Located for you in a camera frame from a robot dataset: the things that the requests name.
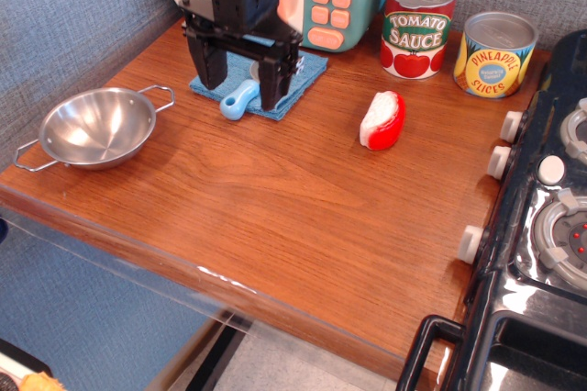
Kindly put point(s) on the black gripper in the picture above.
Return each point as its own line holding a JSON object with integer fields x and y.
{"x": 250, "y": 28}

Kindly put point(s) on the blue scoop with grey bowl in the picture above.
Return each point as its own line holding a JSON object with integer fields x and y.
{"x": 234, "y": 105}

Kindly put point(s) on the blue folded cloth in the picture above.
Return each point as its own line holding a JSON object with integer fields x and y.
{"x": 310, "y": 67}

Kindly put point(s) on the red white toy cheese wedge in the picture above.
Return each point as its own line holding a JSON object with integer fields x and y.
{"x": 384, "y": 121}

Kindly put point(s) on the tomato sauce can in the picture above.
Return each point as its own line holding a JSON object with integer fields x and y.
{"x": 414, "y": 37}

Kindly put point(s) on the pineapple slices can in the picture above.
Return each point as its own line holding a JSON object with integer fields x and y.
{"x": 495, "y": 51}

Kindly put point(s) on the black toy stove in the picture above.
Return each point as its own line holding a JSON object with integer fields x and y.
{"x": 525, "y": 320}

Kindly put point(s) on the steel bowl with handles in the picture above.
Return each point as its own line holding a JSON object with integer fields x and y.
{"x": 99, "y": 129}

